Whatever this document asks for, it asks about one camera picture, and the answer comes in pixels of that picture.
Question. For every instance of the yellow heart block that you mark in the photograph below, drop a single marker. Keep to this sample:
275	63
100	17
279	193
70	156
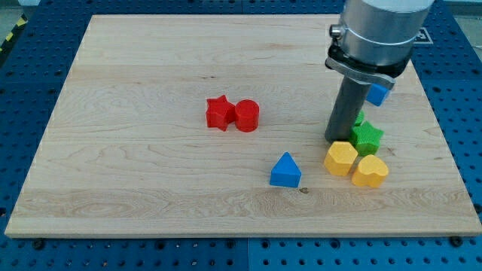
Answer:
371	171

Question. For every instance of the yellow hexagon block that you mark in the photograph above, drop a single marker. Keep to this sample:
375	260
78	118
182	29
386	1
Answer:
340	158

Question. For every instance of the green star block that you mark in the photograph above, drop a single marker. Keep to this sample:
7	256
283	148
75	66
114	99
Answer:
365	138

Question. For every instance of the blue cube block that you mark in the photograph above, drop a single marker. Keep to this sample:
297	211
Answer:
377	94

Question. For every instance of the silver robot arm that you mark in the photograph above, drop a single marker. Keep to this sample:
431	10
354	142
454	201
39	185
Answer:
373	39

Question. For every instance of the wooden board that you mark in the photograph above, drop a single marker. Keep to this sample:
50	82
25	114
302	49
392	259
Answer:
127	152

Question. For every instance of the green block behind rod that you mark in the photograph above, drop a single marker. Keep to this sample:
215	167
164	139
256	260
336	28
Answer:
359	119

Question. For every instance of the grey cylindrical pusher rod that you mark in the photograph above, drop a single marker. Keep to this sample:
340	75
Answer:
349	102

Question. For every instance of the blue triangle block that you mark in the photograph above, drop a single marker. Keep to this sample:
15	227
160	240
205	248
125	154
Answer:
286	172

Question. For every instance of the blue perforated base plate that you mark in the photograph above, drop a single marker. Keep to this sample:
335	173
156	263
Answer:
38	59

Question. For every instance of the red cylinder block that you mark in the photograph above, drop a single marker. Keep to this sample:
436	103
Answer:
247	115

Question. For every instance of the red star block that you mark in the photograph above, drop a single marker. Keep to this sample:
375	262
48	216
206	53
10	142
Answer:
220	113

